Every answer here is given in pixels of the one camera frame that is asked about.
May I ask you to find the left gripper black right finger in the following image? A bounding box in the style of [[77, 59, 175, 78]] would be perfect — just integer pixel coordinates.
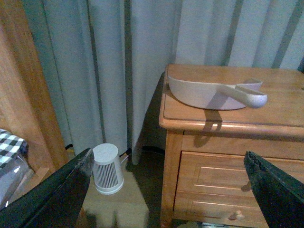
[[244, 151, 304, 228]]

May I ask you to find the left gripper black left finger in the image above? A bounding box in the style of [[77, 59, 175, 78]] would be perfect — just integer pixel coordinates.
[[0, 148, 94, 228]]

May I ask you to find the beige plastic dustpan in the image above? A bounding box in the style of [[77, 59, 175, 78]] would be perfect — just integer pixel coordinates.
[[167, 76, 263, 110]]

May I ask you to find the white small trash bin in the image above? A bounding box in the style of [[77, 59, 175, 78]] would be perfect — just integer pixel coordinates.
[[93, 143, 124, 195]]

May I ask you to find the clear plastic cover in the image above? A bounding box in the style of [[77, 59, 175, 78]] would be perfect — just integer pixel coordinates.
[[0, 154, 35, 209]]

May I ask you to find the black white checkered tablecloth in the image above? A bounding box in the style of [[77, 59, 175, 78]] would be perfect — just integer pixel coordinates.
[[0, 129, 28, 170]]

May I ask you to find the cardboard box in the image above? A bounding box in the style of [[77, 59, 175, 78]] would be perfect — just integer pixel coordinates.
[[83, 171, 149, 228]]

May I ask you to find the wooden nightstand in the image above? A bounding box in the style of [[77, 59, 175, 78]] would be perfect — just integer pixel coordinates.
[[159, 64, 304, 228]]

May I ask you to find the lower nightstand drawer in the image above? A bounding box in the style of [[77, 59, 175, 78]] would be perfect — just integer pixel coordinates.
[[173, 191, 268, 228]]

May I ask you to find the nightstand drawer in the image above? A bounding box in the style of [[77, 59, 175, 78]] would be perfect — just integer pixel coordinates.
[[176, 150, 304, 198], [173, 191, 268, 228]]

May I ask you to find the upper nightstand drawer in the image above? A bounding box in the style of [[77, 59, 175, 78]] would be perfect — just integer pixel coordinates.
[[176, 150, 304, 198]]

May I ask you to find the light grey curtain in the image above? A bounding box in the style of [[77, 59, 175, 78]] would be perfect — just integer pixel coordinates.
[[22, 0, 304, 163]]

